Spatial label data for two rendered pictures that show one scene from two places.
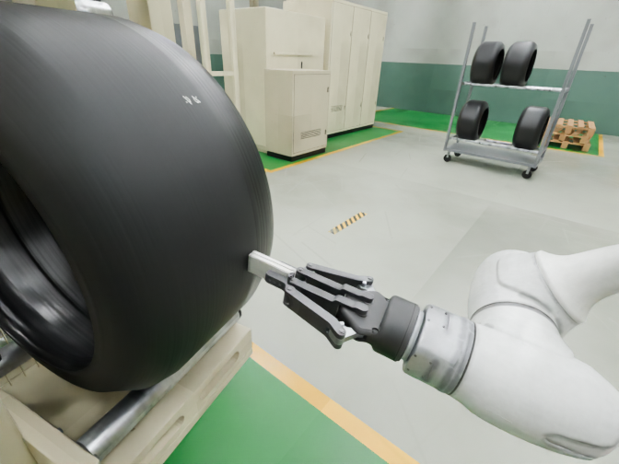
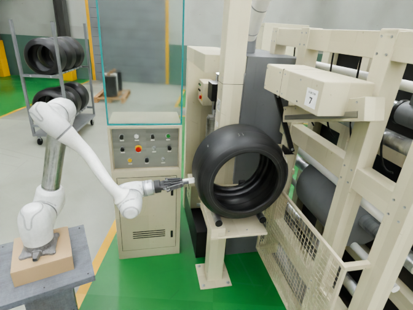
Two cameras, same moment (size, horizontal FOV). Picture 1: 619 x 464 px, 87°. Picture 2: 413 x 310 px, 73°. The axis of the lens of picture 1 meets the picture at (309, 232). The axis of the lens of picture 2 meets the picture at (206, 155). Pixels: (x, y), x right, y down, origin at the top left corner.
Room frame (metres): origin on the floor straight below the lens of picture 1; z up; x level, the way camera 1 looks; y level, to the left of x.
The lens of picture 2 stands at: (1.58, -0.74, 1.95)
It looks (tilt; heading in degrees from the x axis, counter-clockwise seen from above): 24 degrees down; 143
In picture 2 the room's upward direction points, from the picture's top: 4 degrees clockwise
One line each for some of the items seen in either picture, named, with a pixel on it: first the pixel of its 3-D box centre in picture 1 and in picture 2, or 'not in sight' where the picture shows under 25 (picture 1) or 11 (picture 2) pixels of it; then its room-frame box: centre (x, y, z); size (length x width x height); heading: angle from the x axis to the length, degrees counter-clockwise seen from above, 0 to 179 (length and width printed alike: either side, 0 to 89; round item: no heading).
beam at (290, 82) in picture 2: not in sight; (308, 86); (0.69, 0.58, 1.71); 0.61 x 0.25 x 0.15; 155
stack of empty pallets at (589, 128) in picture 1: (567, 133); not in sight; (7.18, -5.37, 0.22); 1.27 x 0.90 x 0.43; 143
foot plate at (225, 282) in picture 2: not in sight; (212, 274); (0.21, 0.45, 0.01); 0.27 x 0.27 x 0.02; 65
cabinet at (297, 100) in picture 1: (297, 113); not in sight; (5.37, 0.26, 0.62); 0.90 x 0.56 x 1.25; 143
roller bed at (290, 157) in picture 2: not in sight; (276, 168); (0.41, 0.80, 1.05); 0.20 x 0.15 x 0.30; 155
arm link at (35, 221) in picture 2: not in sight; (35, 221); (0.02, -0.72, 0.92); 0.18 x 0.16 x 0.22; 152
